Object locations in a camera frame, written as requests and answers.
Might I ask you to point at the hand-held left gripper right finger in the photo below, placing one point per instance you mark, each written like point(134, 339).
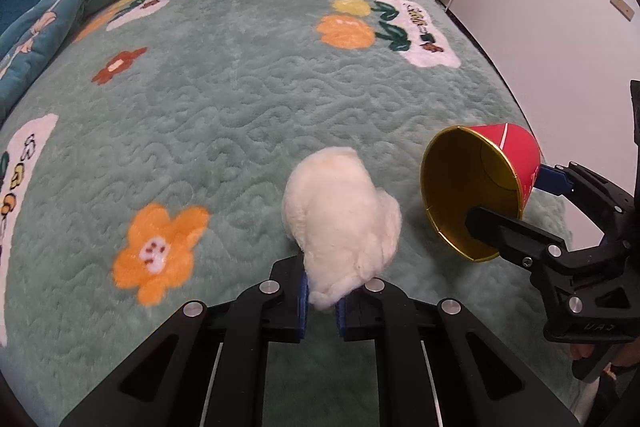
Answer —
point(341, 319)

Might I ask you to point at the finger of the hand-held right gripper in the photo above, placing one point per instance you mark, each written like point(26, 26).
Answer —
point(510, 232)
point(552, 179)

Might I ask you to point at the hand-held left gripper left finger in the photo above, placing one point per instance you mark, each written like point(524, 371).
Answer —
point(302, 302)

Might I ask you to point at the red paper cup gold inside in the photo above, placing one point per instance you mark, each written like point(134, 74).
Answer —
point(515, 152)

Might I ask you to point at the white plush toy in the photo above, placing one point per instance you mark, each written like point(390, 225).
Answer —
point(340, 217)

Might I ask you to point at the green floral bed blanket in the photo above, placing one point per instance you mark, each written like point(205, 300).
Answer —
point(225, 82)

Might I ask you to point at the blue patterned quilt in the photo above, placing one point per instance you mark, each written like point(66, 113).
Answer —
point(60, 2)

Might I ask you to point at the beige wall switch plate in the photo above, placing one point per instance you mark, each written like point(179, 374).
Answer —
point(623, 6)

